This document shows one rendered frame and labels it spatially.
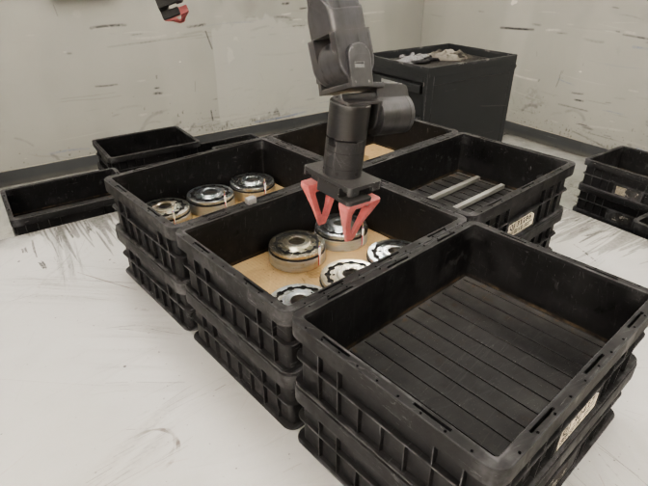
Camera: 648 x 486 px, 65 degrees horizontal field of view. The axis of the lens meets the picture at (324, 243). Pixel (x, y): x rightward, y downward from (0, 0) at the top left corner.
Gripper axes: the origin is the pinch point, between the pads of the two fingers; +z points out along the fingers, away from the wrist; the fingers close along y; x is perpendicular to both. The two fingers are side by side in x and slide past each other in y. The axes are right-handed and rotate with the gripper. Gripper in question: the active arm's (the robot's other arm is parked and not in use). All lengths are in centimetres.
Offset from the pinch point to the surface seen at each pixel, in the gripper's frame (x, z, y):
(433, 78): -138, 5, 88
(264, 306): 17.6, 3.9, -6.2
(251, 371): 16.0, 20.1, -1.4
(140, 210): 18.0, 6.0, 31.2
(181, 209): 6.2, 12.0, 38.9
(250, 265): 5.2, 13.4, 15.2
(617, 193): -164, 34, 9
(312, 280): -0.3, 12.3, 4.2
